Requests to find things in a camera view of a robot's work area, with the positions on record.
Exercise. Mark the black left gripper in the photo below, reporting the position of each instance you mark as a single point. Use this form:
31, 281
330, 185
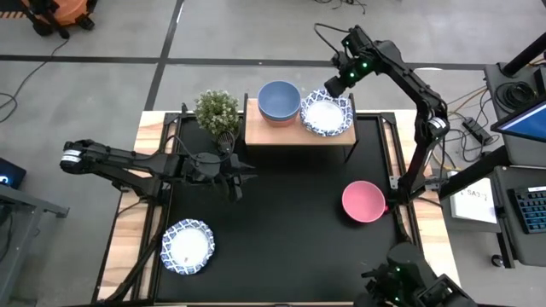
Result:
213, 175

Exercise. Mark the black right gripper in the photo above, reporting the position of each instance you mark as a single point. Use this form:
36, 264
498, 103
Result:
358, 66

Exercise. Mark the blue patterned paper bowl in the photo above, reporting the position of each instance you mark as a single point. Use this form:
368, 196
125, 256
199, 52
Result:
187, 247
326, 115

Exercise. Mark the blue plastic bowl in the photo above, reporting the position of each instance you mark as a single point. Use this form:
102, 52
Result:
279, 100

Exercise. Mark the orange plastic bowl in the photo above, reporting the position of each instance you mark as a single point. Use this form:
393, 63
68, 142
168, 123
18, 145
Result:
279, 123

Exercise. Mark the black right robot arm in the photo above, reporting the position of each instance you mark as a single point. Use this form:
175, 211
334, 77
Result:
420, 91

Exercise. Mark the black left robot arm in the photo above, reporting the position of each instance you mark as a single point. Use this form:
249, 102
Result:
111, 160

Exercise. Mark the green plant in slatted pot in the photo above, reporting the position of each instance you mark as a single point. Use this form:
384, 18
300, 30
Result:
217, 111

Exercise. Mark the black table mat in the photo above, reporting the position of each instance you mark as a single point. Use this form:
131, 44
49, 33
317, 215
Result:
290, 239

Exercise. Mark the pink plastic bowl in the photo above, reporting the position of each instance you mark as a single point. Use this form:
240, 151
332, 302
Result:
362, 200

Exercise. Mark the black power strip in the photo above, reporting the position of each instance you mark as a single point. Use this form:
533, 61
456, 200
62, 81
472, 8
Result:
478, 130

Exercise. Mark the white labelled box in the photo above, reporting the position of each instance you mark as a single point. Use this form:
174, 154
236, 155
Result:
473, 204

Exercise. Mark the monitor with blue screen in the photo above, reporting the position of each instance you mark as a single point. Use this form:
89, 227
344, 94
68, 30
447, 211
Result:
526, 121

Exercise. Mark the grey equipment cart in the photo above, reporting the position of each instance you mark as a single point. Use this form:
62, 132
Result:
524, 153

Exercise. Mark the grey metal desk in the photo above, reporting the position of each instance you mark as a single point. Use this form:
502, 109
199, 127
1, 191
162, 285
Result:
25, 204

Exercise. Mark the black computer tower blue fans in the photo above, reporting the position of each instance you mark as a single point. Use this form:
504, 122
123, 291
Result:
13, 172

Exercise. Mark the black keyboard blue keys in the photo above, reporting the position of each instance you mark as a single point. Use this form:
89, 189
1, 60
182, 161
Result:
533, 209

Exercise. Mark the black caster wheel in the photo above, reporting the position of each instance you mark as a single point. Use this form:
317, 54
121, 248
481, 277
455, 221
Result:
497, 261

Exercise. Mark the grey workstation desk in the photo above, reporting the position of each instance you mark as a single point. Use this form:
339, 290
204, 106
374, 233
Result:
512, 247

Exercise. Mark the orange shop vacuum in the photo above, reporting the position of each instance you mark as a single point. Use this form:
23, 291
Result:
68, 10

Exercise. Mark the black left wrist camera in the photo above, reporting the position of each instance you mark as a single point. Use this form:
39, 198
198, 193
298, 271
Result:
207, 161

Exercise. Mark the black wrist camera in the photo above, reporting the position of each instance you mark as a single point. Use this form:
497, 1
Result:
356, 38
207, 161

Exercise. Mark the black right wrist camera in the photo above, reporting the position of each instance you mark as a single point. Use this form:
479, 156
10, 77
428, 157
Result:
356, 38

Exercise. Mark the wooden shelf with black frame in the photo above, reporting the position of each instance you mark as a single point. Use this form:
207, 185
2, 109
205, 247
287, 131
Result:
294, 134

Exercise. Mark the black frame pole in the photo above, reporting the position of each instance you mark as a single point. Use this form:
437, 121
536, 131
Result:
473, 172
524, 53

